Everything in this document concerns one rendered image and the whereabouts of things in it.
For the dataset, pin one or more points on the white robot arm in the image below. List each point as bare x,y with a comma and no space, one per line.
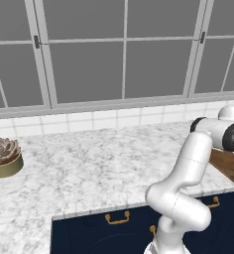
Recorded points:
175,201

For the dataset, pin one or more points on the brown wooden cutting board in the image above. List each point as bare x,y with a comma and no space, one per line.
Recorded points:
228,164

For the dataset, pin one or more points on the grey framed window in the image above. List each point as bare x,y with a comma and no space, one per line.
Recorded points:
115,53

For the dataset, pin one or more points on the navy drawer front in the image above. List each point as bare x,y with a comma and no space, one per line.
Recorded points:
226,215
102,231

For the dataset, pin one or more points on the succulent in olive pot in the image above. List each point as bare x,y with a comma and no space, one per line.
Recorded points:
4,157

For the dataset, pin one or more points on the black window latch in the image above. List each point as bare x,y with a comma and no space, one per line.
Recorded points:
202,37
36,41

